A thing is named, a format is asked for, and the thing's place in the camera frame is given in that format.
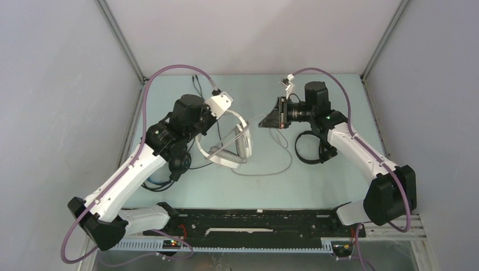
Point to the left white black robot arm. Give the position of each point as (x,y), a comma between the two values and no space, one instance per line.
(101,215)

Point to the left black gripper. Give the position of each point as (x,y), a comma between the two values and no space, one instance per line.
(212,118)

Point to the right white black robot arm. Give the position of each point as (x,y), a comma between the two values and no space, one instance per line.
(392,189)

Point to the black blue headphones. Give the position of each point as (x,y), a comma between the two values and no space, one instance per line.
(178,165)

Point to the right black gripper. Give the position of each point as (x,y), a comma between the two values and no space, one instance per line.
(278,117)

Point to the white headphones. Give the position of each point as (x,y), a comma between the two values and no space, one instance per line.
(233,153)

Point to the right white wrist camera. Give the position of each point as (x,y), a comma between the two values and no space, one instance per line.
(288,85)

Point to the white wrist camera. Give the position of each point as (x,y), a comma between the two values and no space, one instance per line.
(288,85)
(219,103)

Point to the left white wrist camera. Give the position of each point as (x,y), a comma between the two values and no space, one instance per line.
(219,103)

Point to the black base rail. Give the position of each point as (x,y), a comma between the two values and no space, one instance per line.
(252,229)

